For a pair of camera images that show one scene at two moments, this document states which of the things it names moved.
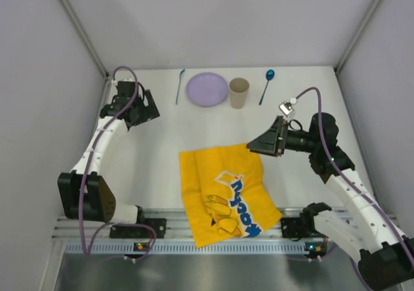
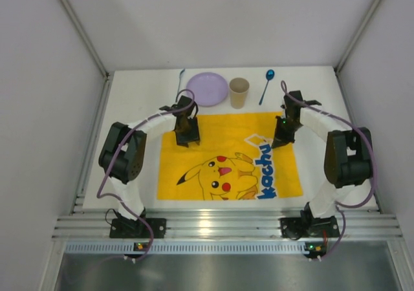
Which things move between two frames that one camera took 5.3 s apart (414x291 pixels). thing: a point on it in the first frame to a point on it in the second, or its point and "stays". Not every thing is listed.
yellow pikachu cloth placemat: (226, 196) to (234, 160)
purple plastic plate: (207, 89) stays
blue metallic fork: (179, 77) stays
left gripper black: (148, 107) to (187, 135)
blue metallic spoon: (270, 74) stays
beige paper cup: (239, 88) stays
